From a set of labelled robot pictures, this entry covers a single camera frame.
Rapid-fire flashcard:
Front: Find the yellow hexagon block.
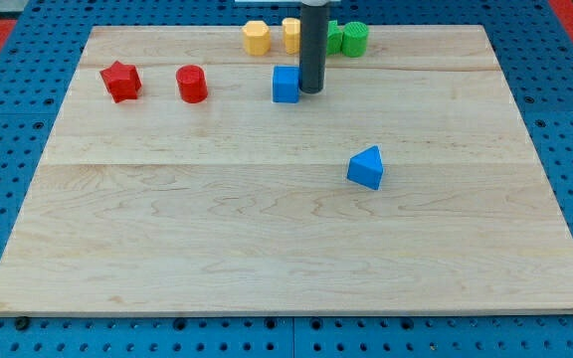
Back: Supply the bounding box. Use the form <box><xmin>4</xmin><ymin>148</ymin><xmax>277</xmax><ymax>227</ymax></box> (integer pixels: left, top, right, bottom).
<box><xmin>242</xmin><ymin>20</ymin><xmax>272</xmax><ymax>56</ymax></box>

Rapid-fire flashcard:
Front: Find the green star block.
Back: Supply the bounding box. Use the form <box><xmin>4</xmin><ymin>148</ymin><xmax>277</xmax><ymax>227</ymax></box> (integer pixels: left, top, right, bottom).
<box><xmin>326</xmin><ymin>20</ymin><xmax>343</xmax><ymax>56</ymax></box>

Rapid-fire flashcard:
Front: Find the wooden board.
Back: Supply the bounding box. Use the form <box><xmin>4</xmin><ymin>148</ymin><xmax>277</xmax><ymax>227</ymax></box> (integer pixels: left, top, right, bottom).
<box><xmin>0</xmin><ymin>25</ymin><xmax>573</xmax><ymax>317</ymax></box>

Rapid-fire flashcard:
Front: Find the red star block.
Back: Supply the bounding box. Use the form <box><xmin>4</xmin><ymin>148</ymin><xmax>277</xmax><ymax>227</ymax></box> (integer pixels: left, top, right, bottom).
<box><xmin>99</xmin><ymin>61</ymin><xmax>141</xmax><ymax>103</ymax></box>

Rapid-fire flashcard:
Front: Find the blue cube block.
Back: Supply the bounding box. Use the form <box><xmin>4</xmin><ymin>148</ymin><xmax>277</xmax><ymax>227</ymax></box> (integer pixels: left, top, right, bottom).
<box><xmin>272</xmin><ymin>66</ymin><xmax>299</xmax><ymax>103</ymax></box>

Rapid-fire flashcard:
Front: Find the yellow block behind tool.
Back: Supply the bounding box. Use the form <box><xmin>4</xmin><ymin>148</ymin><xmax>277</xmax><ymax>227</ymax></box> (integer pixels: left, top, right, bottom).
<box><xmin>282</xmin><ymin>17</ymin><xmax>300</xmax><ymax>55</ymax></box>

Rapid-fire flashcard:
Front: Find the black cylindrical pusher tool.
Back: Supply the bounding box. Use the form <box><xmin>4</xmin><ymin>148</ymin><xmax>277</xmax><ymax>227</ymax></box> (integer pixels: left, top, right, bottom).
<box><xmin>299</xmin><ymin>0</ymin><xmax>330</xmax><ymax>94</ymax></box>

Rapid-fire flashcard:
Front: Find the green cylinder block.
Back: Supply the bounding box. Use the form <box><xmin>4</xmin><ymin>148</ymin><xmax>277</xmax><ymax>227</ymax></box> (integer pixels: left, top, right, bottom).
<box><xmin>341</xmin><ymin>21</ymin><xmax>369</xmax><ymax>58</ymax></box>

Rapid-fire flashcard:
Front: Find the blue triangle block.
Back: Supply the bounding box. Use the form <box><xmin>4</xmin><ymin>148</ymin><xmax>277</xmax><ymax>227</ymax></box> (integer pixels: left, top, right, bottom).
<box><xmin>346</xmin><ymin>145</ymin><xmax>384</xmax><ymax>190</ymax></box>

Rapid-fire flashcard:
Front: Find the red cylinder block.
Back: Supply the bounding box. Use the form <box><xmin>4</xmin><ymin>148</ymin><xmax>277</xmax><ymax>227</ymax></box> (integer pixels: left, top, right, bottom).
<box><xmin>176</xmin><ymin>65</ymin><xmax>208</xmax><ymax>103</ymax></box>

